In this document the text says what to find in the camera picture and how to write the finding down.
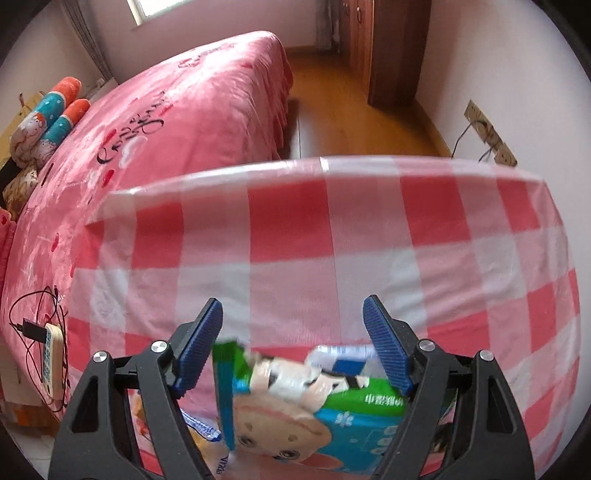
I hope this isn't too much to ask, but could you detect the white blue plastic wrapper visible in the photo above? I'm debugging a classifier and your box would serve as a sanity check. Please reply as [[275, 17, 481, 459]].
[[181, 410, 222, 443]]

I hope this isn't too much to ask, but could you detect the blue cartoon tissue pack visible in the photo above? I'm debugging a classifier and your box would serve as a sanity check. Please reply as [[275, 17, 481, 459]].
[[212, 341, 410, 475]]

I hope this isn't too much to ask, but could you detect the white power strip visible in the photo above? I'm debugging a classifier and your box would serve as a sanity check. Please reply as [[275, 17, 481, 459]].
[[41, 323, 64, 400]]

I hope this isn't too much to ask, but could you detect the black charger plug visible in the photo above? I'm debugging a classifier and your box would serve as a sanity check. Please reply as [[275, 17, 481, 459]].
[[21, 319, 47, 344]]

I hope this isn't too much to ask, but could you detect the red white checkered tablecloth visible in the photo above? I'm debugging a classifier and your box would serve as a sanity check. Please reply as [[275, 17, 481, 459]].
[[67, 156, 581, 473]]

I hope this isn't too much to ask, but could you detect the small patterned pillow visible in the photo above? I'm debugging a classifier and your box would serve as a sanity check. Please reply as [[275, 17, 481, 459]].
[[2, 164, 38, 221]]

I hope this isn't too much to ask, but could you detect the upper rolled colourful quilt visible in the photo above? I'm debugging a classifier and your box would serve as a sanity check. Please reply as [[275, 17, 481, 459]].
[[10, 76, 81, 162]]

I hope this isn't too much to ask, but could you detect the rolled colourful quilt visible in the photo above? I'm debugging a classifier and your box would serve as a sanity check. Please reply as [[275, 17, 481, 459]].
[[10, 76, 81, 162], [16, 98, 91, 170]]

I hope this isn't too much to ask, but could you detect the lower rolled colourful quilt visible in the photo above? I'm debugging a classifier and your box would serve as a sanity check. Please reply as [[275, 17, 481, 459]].
[[16, 98, 91, 170]]

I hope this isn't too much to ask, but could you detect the pink bed sheet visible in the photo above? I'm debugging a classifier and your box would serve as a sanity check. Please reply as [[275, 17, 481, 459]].
[[0, 29, 297, 370]]

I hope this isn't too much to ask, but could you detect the brown wooden cabinet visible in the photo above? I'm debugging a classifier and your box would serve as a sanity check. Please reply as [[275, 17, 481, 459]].
[[339, 0, 432, 110]]

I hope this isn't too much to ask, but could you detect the window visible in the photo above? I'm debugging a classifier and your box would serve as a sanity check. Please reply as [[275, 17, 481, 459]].
[[127, 0, 188, 25]]

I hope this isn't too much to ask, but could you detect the grey checked left curtain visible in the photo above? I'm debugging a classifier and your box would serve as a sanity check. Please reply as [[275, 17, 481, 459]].
[[61, 0, 113, 80]]

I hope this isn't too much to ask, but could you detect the right grey curtain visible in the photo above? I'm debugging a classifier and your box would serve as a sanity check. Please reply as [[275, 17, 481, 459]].
[[315, 0, 339, 52]]

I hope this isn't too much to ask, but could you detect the black charger cable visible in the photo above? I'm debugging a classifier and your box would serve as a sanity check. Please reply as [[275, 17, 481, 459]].
[[8, 285, 70, 414]]

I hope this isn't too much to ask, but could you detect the wall socket strip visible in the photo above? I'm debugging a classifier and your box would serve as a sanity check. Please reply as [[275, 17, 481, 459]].
[[464, 100, 518, 168]]

